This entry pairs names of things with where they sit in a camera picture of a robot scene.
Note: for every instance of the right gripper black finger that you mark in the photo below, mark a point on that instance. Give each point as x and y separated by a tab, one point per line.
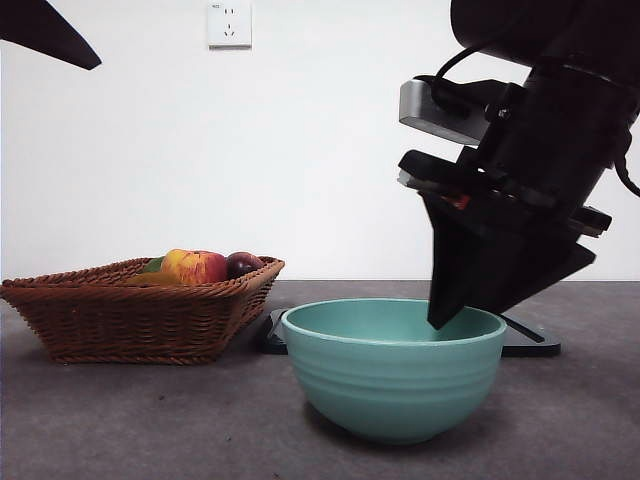
530	270
450	260

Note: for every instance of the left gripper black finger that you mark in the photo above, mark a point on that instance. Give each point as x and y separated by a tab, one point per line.
40	20
45	47

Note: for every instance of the teal ribbed bowl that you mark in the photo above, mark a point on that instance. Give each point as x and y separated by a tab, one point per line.
395	385

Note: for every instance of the yellow brown round fruit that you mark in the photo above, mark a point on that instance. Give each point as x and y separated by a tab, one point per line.
150	279

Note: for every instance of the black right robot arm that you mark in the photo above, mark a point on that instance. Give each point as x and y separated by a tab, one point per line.
500	25

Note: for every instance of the dark green rectangular tray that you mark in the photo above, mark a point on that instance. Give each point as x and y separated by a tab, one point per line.
535	345

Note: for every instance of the dark red plum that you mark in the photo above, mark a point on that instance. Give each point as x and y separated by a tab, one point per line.
242	264

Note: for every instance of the green avocado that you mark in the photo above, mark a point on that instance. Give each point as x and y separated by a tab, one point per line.
155	264

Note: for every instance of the red yellow apple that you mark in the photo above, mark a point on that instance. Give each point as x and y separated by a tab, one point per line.
195	266

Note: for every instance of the brown wicker basket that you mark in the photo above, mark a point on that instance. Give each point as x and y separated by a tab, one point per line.
130	320

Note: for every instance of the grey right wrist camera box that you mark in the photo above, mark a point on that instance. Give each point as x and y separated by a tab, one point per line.
425	107

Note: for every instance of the white wall socket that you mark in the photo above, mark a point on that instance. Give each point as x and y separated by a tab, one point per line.
229	24

